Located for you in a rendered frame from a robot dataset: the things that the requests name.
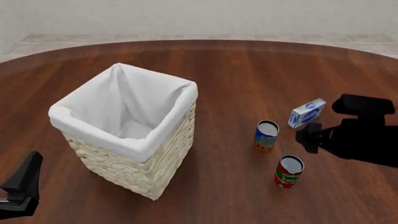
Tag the blue soup can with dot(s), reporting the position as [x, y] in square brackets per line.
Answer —
[265, 140]

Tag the cream woven wicker basket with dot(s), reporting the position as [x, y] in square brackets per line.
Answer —
[124, 170]

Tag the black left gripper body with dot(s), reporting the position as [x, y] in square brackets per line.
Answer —
[21, 206]

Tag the white and blue carton box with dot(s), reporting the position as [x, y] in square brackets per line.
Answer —
[306, 116]

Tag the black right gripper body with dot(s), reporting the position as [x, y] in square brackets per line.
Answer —
[311, 140]

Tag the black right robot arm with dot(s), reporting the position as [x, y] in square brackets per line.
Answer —
[367, 144]

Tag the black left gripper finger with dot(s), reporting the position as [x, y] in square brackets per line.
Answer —
[29, 172]

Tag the white cloth basket liner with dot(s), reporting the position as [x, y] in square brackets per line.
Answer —
[136, 93]

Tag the red tomato sauce can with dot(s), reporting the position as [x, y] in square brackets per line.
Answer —
[287, 178]

